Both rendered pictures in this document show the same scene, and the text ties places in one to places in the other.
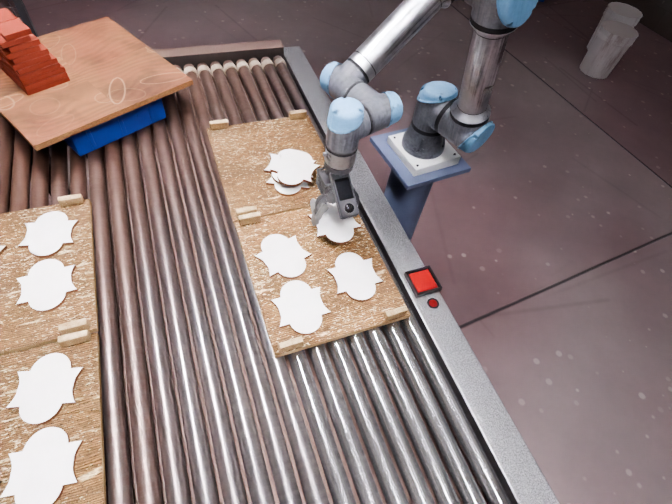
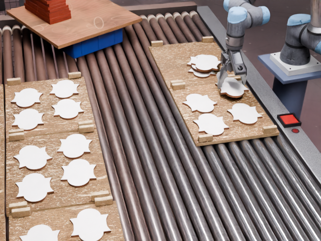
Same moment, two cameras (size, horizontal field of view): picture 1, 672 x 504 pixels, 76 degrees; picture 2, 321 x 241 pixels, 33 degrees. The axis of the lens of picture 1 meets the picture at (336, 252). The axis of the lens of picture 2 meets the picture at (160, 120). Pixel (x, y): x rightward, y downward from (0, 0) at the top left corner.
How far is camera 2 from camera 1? 1.34 m
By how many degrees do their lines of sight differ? 21
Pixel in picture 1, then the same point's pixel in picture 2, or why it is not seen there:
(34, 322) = (63, 123)
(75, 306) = (83, 118)
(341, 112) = (234, 11)
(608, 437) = not seen: outside the picture
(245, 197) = (175, 78)
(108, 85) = (93, 20)
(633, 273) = not seen: outside the picture
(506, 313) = not seen: outside the picture
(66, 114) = (72, 33)
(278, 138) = (195, 51)
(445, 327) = (302, 141)
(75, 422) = (90, 159)
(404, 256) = (277, 109)
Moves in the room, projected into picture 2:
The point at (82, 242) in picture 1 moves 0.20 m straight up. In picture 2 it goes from (82, 93) to (80, 53)
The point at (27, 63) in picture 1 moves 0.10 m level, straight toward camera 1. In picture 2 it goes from (54, 6) to (61, 14)
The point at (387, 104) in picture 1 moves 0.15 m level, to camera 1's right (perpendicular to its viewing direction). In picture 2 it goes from (260, 11) to (297, 16)
